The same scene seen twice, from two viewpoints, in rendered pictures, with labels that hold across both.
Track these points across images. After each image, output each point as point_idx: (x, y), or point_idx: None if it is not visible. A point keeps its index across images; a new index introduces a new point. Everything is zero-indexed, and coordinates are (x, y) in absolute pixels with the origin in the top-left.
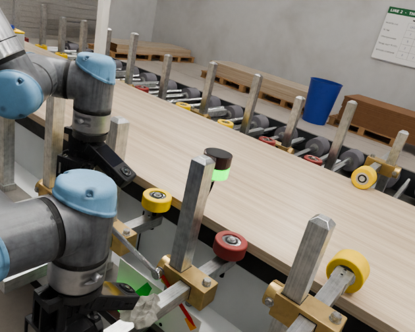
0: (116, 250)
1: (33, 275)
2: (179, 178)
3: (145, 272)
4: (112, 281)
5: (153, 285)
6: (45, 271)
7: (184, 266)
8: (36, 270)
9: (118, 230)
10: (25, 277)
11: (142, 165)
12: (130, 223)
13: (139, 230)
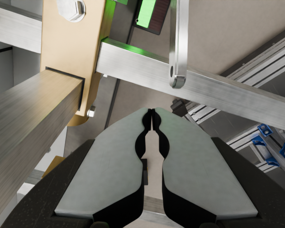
0: (111, 17)
1: (277, 97)
2: None
3: (33, 9)
4: (114, 20)
5: None
6: (255, 89)
7: None
8: (277, 99)
9: (78, 35)
10: None
11: None
12: (20, 36)
13: (10, 6)
